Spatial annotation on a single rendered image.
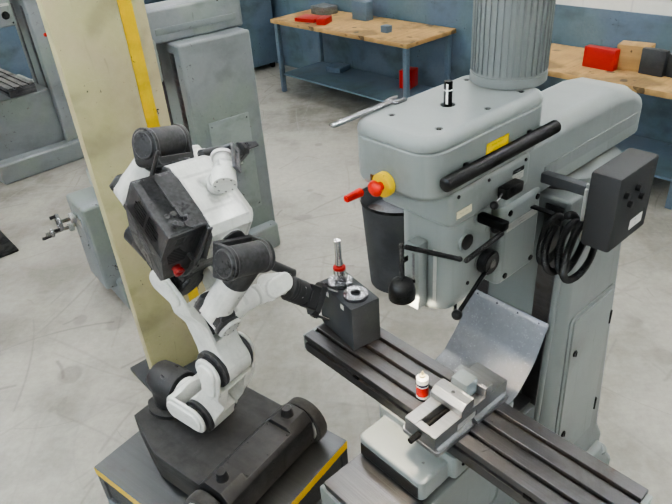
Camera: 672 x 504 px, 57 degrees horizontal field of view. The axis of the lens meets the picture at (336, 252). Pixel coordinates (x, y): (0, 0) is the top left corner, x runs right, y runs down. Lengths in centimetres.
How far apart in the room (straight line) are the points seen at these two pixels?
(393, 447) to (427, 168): 103
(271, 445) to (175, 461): 36
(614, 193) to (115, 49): 210
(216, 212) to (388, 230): 217
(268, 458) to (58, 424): 159
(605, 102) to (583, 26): 412
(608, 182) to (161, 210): 113
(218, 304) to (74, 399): 211
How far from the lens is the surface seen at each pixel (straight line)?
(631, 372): 372
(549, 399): 241
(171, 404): 249
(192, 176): 178
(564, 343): 226
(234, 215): 173
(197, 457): 249
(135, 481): 272
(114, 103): 295
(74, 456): 349
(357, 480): 214
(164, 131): 185
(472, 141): 147
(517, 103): 160
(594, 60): 553
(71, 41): 285
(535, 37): 166
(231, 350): 212
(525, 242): 188
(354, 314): 217
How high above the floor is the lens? 241
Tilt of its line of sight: 32 degrees down
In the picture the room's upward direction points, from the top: 5 degrees counter-clockwise
